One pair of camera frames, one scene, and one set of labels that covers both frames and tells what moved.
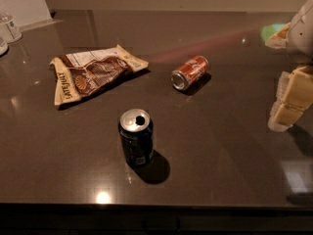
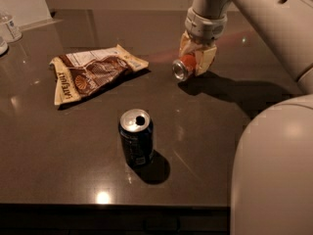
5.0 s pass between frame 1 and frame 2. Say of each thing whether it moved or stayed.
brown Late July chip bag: stayed
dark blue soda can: stayed
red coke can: moved
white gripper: moved
